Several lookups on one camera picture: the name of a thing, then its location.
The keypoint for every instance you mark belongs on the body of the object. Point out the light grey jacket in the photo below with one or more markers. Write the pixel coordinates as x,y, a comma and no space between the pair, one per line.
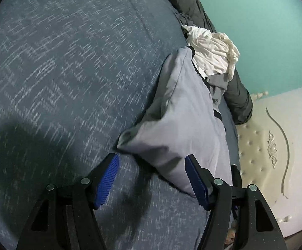
182,125

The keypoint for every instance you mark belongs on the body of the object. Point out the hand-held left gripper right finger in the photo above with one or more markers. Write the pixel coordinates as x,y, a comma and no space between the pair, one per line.
196,182

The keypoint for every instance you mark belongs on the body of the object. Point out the black folded garment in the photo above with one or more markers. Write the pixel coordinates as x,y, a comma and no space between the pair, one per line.
236,174

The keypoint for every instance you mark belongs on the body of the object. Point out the white shirt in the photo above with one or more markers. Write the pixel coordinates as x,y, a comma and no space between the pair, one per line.
211,54

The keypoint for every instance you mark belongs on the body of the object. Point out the dark grey rolled duvet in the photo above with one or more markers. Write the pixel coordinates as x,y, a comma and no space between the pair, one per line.
237,99

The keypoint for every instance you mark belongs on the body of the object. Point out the cream tufted headboard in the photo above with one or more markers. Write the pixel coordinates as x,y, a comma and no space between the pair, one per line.
278,148

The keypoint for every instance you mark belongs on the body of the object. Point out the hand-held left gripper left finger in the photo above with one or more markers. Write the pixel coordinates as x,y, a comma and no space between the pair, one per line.
106,182

